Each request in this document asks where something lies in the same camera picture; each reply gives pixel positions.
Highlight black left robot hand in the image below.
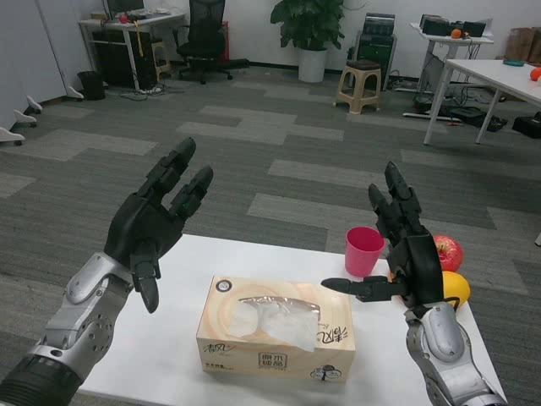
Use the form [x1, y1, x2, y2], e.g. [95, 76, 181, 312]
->
[103, 137, 215, 315]

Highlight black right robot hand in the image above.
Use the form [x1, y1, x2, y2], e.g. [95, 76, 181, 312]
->
[320, 161, 445, 306]

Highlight wood-print tissue box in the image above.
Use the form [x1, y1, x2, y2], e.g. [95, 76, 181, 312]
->
[195, 275, 356, 385]

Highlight black box on floor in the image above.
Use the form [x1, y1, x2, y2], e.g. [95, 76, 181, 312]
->
[511, 113, 541, 140]

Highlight red apple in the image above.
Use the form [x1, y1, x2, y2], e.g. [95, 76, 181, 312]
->
[431, 235, 464, 273]

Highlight yellow lemon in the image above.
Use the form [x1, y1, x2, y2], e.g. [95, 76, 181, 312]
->
[441, 271, 472, 308]

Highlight pink plastic cup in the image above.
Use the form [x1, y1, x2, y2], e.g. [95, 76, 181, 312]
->
[345, 226, 385, 278]

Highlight black trash bin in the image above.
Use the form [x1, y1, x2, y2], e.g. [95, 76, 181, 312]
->
[77, 70, 107, 102]

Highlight black bag under desk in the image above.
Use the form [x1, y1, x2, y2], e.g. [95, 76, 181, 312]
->
[450, 105, 508, 130]

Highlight yellow wooden stool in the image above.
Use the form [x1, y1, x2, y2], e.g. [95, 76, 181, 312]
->
[150, 40, 172, 81]

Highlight beige plastic stool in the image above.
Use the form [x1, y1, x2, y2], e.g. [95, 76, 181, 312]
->
[336, 59, 383, 114]

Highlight black office chair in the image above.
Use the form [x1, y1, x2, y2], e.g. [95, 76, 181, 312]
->
[176, 0, 250, 85]

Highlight white desk with monitor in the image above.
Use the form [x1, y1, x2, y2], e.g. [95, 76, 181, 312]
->
[79, 11, 187, 92]

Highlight large white desk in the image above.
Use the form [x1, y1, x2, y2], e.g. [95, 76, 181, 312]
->
[423, 58, 541, 145]

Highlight black computer monitor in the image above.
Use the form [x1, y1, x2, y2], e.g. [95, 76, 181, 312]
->
[105, 0, 145, 20]

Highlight black equipment rack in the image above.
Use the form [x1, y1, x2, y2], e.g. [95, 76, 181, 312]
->
[354, 12, 398, 90]

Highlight small white standing desk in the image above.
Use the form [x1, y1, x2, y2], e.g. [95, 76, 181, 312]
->
[409, 20, 495, 118]

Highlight black devices on desk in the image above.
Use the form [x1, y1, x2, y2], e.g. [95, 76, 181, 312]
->
[421, 14, 487, 38]

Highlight brown paper bag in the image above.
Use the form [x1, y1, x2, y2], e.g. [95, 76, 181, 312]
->
[505, 27, 536, 63]

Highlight green potted plant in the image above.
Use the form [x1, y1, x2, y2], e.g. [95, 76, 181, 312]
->
[270, 0, 346, 52]

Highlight power strip with cables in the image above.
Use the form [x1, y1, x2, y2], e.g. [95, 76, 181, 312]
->
[120, 83, 174, 101]

